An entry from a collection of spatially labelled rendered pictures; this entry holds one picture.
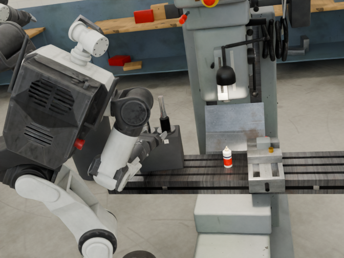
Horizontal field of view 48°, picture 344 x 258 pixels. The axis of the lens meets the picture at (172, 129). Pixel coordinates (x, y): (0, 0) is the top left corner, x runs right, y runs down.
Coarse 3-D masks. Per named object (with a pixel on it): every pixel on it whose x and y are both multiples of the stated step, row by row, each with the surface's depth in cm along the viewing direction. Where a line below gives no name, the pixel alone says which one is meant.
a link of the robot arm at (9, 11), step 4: (0, 0) 145; (4, 0) 147; (0, 4) 141; (4, 4) 148; (0, 8) 140; (4, 8) 142; (8, 8) 144; (0, 12) 141; (4, 12) 143; (8, 12) 145; (0, 16) 142; (4, 16) 144; (8, 16) 146; (0, 20) 142; (4, 20) 145; (8, 20) 150; (0, 24) 150
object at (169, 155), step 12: (156, 132) 187; (168, 132) 183; (168, 144) 183; (180, 144) 187; (156, 156) 187; (168, 156) 186; (180, 156) 186; (144, 168) 191; (156, 168) 190; (168, 168) 190; (180, 168) 190
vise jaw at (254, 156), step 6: (252, 150) 174; (258, 150) 173; (264, 150) 173; (276, 150) 171; (252, 156) 170; (258, 156) 170; (264, 156) 169; (270, 156) 169; (276, 156) 168; (252, 162) 172; (258, 162) 171; (264, 162) 171; (270, 162) 170; (276, 162) 170
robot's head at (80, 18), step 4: (80, 16) 116; (76, 20) 116; (80, 20) 117; (84, 20) 116; (88, 20) 115; (72, 24) 116; (88, 24) 118; (92, 24) 114; (92, 28) 118; (96, 28) 114; (100, 28) 114; (100, 32) 115
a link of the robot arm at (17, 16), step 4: (12, 8) 153; (12, 12) 151; (16, 12) 155; (20, 12) 159; (24, 12) 160; (12, 16) 151; (16, 16) 154; (20, 16) 157; (24, 16) 160; (28, 16) 161; (12, 20) 152; (16, 20) 155; (20, 20) 158; (24, 20) 160; (28, 20) 161; (20, 24) 161; (24, 24) 162
